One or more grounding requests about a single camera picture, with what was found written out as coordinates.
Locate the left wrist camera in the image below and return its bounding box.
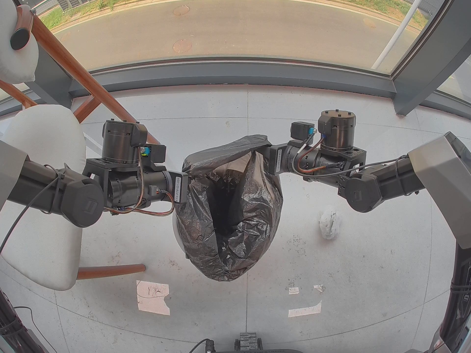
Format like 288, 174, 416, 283
127, 122, 167, 171

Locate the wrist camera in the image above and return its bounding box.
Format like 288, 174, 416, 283
290, 121, 318, 141
127, 122, 167, 171

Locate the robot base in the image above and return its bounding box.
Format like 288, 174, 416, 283
221, 330, 303, 353

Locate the black cable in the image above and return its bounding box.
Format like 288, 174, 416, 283
188, 338, 216, 353
0, 163, 70, 253

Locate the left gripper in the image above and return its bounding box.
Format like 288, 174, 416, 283
109, 170, 191, 209

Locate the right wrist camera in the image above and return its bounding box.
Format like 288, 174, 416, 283
290, 121, 318, 141

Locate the white plastic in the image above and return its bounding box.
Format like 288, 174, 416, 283
319, 204, 343, 240

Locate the black plastic bag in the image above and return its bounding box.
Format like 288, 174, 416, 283
174, 134, 284, 282

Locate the wooden chair with white cushions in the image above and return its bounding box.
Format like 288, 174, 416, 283
0, 0, 162, 292

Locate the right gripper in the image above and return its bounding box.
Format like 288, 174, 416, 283
270, 142, 343, 178

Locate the window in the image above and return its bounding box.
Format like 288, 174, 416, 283
0, 0, 471, 117

